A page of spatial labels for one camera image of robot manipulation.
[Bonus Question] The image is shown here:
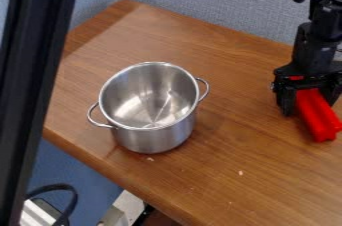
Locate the stainless steel pot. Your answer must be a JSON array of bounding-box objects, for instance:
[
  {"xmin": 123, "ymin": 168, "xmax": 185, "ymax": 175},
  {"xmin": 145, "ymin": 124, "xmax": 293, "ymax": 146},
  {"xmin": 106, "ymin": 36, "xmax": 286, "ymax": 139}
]
[{"xmin": 89, "ymin": 62, "xmax": 210, "ymax": 154}]

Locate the red plastic block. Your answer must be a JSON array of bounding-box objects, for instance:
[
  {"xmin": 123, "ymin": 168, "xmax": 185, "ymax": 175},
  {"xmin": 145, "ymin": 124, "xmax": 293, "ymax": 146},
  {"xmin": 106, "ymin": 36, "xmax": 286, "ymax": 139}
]
[{"xmin": 296, "ymin": 89, "xmax": 342, "ymax": 142}]

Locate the white appliance lower left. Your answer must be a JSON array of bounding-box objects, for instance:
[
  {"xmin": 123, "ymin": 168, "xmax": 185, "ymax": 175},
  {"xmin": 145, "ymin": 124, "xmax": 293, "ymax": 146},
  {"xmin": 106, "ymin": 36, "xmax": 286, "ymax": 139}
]
[{"xmin": 19, "ymin": 198, "xmax": 62, "ymax": 226}]

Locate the black cable loop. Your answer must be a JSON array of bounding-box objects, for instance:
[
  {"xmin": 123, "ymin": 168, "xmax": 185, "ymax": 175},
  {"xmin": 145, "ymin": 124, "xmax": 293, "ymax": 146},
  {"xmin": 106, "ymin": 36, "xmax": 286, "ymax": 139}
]
[{"xmin": 26, "ymin": 183, "xmax": 79, "ymax": 226}]

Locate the white furniture part under table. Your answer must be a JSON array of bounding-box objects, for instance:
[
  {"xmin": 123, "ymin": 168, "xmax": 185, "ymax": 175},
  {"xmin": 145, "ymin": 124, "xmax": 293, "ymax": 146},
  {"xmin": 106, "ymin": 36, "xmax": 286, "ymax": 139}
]
[{"xmin": 97, "ymin": 190, "xmax": 146, "ymax": 226}]

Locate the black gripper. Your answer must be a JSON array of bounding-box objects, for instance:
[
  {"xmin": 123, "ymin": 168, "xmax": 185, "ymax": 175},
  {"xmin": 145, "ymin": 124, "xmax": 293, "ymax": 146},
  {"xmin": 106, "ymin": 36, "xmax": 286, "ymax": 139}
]
[{"xmin": 273, "ymin": 23, "xmax": 342, "ymax": 116}]

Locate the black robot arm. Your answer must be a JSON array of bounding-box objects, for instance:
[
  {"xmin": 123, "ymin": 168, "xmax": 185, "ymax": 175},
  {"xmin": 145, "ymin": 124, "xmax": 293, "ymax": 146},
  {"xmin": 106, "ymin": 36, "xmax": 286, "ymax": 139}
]
[{"xmin": 0, "ymin": 0, "xmax": 342, "ymax": 226}]

